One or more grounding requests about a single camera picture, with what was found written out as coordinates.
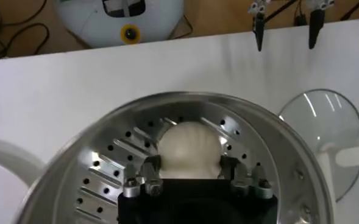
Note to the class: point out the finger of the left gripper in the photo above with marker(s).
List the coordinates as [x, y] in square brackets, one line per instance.
[315, 24]
[259, 27]

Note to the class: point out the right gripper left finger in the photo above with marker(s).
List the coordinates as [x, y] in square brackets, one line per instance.
[150, 170]

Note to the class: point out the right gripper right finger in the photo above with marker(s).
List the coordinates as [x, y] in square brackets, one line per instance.
[231, 169]

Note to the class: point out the white steamed baozi bun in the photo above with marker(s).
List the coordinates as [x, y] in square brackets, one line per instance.
[189, 146]

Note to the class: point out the pale blue robot base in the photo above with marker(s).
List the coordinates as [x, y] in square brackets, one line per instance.
[100, 27]

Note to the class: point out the perforated steel steamer basket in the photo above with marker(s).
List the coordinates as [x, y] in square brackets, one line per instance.
[289, 158]

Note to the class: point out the white round plate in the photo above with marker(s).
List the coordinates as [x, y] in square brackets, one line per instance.
[2, 194]

